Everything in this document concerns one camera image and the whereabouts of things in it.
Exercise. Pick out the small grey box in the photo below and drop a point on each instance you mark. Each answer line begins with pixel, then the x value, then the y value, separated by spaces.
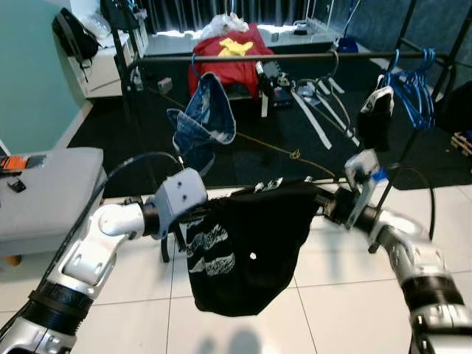
pixel 164 84

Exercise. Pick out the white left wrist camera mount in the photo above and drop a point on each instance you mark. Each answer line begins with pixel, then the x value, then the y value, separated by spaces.
pixel 181 195

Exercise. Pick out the black electronic box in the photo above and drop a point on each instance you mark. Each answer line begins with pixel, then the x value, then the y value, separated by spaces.
pixel 274 85

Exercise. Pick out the long white flat slat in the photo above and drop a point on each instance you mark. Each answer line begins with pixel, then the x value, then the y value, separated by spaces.
pixel 313 122

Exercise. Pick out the white soft bundle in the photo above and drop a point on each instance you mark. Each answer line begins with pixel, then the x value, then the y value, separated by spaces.
pixel 96 23

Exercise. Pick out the black backpack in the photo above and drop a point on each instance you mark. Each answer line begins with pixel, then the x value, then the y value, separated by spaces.
pixel 74 37

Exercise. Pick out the blue denim shorts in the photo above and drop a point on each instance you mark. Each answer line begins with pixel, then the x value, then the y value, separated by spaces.
pixel 210 118

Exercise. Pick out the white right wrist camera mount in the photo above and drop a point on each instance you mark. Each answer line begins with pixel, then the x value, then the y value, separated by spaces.
pixel 361 166

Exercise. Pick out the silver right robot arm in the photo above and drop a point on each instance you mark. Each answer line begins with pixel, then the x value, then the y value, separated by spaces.
pixel 420 258

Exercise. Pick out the blue plastic hanger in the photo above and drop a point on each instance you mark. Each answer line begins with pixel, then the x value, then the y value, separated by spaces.
pixel 195 68
pixel 426 96
pixel 393 70
pixel 417 99
pixel 409 96

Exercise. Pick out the black fabric bag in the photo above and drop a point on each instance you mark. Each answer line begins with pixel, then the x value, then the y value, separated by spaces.
pixel 120 13

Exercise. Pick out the grey upholstered ottoman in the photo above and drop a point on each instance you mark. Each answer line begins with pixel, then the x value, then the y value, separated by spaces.
pixel 51 199

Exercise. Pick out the red cloth with yellow print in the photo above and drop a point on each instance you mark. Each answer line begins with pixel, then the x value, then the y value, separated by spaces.
pixel 236 70

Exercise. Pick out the black power adapter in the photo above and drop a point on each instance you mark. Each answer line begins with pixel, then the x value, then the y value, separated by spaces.
pixel 301 31

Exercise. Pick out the dark curtain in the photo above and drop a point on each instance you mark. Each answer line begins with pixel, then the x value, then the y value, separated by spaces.
pixel 221 13

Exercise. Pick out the black shirt with white print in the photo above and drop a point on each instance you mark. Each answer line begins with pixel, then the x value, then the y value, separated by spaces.
pixel 258 243

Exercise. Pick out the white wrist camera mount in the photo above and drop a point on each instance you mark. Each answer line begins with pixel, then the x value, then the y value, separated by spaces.
pixel 361 166
pixel 181 195

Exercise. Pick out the black metal clothes rack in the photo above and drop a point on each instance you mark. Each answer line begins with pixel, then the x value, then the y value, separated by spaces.
pixel 295 55

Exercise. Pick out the crumpled white plastic bag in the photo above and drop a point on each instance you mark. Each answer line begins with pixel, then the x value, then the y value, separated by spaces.
pixel 225 26

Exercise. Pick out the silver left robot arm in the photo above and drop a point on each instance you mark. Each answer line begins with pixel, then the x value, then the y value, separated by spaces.
pixel 88 251

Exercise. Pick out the white shelf unit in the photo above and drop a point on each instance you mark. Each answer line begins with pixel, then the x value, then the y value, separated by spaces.
pixel 103 74

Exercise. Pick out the small black device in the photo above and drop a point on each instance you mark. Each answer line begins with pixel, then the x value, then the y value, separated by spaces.
pixel 15 185

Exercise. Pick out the small orange box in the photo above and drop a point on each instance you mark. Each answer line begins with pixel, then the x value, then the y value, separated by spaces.
pixel 12 164

